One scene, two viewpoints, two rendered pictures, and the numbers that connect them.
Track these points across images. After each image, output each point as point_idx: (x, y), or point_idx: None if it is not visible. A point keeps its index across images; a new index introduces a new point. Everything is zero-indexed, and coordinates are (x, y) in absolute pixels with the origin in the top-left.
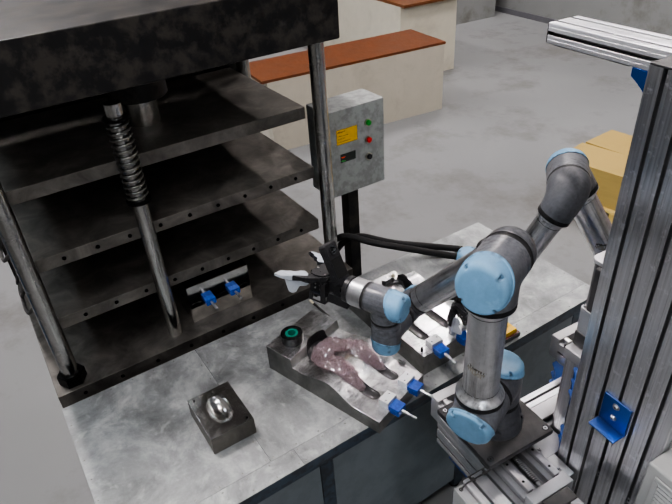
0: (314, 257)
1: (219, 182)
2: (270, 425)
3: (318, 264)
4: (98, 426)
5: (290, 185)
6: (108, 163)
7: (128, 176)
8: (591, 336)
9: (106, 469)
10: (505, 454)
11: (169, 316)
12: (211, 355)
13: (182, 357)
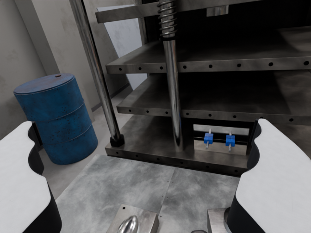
0: (251, 151)
1: (255, 51)
2: None
3: (230, 212)
4: (92, 175)
5: None
6: (157, 2)
7: (159, 9)
8: None
9: (62, 206)
10: None
11: (175, 136)
12: (179, 179)
13: (164, 167)
